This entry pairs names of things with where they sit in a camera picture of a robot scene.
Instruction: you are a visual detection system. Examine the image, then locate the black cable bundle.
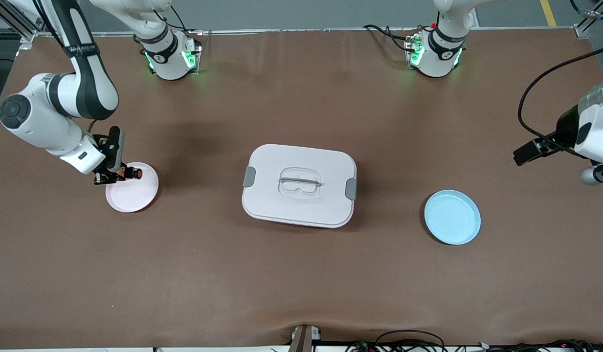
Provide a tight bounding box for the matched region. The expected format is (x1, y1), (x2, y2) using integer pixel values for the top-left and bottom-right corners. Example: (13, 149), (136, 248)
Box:
(345, 330), (603, 352)

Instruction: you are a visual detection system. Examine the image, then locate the metal camera bracket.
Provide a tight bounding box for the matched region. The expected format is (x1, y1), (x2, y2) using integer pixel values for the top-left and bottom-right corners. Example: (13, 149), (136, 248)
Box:
(288, 325), (322, 352)

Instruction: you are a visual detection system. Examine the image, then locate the black cable at arm base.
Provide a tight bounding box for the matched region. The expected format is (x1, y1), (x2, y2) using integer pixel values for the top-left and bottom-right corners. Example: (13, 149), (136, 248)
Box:
(152, 4), (188, 33)
(363, 24), (420, 52)

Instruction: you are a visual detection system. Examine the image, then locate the white lidded storage box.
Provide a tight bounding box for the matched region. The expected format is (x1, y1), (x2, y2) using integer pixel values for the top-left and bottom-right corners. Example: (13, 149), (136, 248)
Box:
(242, 144), (357, 229)

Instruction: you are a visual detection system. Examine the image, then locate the brown table mat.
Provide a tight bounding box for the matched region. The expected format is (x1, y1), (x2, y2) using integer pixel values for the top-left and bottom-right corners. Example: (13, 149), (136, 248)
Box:
(0, 28), (603, 349)

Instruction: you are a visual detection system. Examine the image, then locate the light blue round plate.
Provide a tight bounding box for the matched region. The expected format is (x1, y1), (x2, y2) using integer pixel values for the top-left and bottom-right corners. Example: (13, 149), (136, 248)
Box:
(424, 190), (482, 245)

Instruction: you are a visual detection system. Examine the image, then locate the aluminium frame profile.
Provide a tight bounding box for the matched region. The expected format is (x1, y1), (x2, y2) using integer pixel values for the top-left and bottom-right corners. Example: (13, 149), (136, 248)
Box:
(570, 0), (603, 40)
(0, 0), (55, 45)

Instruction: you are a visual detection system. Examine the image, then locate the white round plate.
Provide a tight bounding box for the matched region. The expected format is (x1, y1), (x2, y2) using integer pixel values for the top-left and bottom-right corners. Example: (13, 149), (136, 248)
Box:
(105, 162), (160, 213)

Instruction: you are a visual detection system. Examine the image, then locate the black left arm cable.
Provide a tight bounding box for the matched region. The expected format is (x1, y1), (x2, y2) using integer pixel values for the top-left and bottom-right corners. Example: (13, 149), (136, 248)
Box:
(518, 46), (603, 158)

